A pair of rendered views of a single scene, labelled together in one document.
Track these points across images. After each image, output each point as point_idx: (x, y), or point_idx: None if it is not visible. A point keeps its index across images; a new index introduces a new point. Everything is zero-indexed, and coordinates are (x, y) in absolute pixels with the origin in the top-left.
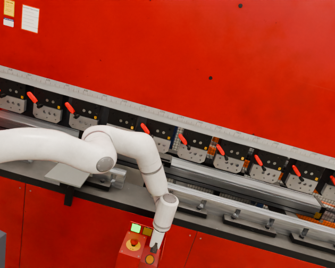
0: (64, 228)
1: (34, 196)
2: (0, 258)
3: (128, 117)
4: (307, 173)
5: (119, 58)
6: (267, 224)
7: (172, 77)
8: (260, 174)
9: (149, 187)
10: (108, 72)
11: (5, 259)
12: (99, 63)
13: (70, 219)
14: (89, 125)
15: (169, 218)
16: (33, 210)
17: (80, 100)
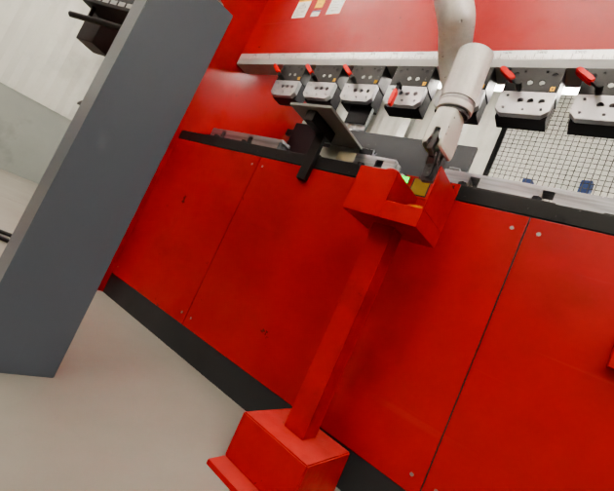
0: (281, 224)
1: (263, 174)
2: (210, 42)
3: (422, 70)
4: None
5: (424, 9)
6: None
7: (496, 8)
8: None
9: (442, 4)
10: (406, 26)
11: (211, 56)
12: (398, 20)
13: (296, 207)
14: (364, 92)
15: (471, 73)
16: (253, 196)
17: (363, 65)
